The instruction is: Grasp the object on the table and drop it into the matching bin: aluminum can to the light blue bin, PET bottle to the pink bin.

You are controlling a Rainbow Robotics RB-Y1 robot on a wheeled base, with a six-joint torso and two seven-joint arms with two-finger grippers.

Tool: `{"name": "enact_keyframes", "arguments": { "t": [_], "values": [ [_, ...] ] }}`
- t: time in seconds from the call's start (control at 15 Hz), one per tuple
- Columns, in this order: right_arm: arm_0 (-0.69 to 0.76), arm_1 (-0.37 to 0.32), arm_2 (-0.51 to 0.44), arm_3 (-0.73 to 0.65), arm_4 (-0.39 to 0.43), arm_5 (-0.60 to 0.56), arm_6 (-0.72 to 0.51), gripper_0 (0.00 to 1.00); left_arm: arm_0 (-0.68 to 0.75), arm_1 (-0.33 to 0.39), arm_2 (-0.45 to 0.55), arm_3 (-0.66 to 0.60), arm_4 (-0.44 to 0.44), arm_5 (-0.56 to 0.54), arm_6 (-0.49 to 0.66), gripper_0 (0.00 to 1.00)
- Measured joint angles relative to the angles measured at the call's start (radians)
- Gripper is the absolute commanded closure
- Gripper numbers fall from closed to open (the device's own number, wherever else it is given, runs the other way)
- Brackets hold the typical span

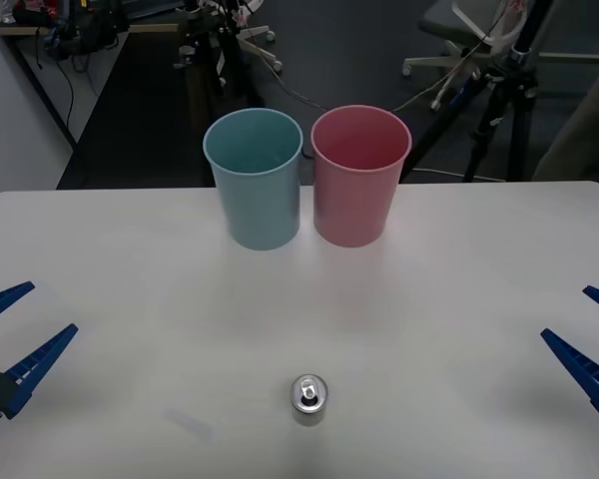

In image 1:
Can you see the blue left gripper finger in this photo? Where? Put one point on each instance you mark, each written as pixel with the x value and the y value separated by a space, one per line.
pixel 40 356
pixel 5 299

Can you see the silver drink can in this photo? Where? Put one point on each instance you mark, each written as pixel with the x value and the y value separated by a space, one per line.
pixel 309 401

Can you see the person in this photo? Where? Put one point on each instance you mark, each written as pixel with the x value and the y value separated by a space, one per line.
pixel 579 135

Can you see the black tripod with blue parts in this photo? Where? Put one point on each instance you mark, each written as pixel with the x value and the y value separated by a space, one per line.
pixel 509 85

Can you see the white desk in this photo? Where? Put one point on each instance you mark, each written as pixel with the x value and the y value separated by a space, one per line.
pixel 55 65

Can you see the pale blue plastic bin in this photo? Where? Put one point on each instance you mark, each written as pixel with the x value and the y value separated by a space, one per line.
pixel 257 209

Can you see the pink plastic bin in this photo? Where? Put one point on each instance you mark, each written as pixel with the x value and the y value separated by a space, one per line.
pixel 352 209

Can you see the grey office chair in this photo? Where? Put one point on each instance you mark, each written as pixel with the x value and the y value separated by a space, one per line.
pixel 454 25

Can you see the white chair base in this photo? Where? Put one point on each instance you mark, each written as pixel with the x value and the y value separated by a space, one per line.
pixel 264 50

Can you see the black camera stand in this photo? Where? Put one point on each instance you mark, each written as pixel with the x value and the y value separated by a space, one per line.
pixel 229 60

